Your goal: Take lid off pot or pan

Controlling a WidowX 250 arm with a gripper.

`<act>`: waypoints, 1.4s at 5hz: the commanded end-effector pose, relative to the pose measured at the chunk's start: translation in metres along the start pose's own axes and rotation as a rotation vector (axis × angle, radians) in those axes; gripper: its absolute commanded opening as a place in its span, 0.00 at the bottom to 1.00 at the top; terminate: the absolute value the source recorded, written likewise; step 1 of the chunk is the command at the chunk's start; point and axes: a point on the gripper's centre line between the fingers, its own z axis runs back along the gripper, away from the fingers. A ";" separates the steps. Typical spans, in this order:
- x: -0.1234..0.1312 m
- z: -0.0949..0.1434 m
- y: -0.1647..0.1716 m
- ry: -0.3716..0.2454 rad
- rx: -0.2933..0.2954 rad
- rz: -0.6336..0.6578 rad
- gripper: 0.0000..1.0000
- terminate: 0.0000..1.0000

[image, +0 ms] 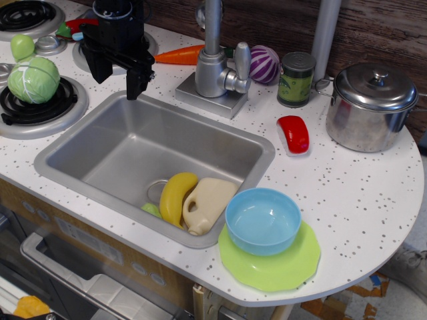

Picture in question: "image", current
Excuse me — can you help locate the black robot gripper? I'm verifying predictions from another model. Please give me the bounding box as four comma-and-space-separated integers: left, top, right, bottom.
81, 1, 154, 100

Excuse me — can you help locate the steel pot lid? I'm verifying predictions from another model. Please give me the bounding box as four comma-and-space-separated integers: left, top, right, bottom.
334, 63, 418, 111

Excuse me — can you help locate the steel cooking pot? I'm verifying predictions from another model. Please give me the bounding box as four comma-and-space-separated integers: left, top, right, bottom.
326, 77, 422, 153

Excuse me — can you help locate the back right stove burner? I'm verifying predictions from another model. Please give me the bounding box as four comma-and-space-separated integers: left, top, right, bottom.
72, 30, 159, 77

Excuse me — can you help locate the stove burner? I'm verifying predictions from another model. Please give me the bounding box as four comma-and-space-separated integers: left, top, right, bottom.
1, 77, 89, 139
1, 1, 65, 41
72, 30, 159, 77

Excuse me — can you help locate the red toy pepper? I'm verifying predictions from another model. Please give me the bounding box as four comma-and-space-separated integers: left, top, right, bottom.
55, 18, 99, 41

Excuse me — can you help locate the front left stove burner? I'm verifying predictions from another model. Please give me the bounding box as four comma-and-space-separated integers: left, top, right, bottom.
1, 77, 89, 139

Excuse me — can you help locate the orange toy carrot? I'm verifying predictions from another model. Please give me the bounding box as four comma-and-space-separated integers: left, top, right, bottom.
154, 45, 205, 65

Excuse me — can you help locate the silver stove knob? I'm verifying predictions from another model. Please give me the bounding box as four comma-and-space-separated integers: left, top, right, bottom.
35, 35, 67, 57

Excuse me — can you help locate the green toy cabbage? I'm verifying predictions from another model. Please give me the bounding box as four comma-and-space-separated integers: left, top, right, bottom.
7, 57, 61, 104

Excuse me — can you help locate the back left stove burner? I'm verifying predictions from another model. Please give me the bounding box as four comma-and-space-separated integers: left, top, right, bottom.
1, 1, 65, 41

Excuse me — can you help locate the light green toy fruit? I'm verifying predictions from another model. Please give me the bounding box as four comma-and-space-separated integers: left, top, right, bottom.
10, 34, 35, 61

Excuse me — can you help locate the silver toy sink basin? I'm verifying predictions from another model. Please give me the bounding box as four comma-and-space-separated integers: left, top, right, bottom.
34, 91, 275, 249

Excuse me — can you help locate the silver toy faucet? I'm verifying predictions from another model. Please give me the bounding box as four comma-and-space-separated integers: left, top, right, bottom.
175, 1, 252, 119

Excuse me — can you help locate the small green toy vegetable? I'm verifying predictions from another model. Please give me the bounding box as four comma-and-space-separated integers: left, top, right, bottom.
141, 203, 162, 219

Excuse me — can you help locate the yellow toy banana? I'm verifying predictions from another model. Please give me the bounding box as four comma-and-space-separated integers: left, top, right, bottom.
159, 172, 198, 229

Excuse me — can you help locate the purple striped toy onion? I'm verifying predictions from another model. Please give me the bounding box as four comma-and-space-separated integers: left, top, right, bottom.
250, 45, 280, 84

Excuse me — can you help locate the beige toy jug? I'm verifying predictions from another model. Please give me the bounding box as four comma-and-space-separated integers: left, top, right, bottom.
183, 177, 239, 236

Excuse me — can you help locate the green toy can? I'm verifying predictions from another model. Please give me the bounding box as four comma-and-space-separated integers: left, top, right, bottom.
277, 51, 316, 108

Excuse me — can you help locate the red toy sushi piece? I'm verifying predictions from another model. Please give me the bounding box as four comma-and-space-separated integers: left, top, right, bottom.
276, 115, 310, 156

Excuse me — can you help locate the blue plastic bowl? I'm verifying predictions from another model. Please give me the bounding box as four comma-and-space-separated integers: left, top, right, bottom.
225, 187, 302, 256

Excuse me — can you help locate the grey vertical pole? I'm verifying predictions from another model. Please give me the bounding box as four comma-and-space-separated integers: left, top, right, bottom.
311, 0, 342, 82

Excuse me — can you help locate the toy oven door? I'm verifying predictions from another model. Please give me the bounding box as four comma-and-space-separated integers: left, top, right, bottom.
21, 232, 193, 319

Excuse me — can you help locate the yellow object on floor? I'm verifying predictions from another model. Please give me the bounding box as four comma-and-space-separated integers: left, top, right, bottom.
13, 296, 50, 319

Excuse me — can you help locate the green plastic plate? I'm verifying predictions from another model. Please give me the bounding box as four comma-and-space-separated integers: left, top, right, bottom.
218, 221, 321, 292

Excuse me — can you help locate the blue handled toy knife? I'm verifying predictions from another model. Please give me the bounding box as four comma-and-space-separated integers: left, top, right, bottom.
72, 32, 83, 41

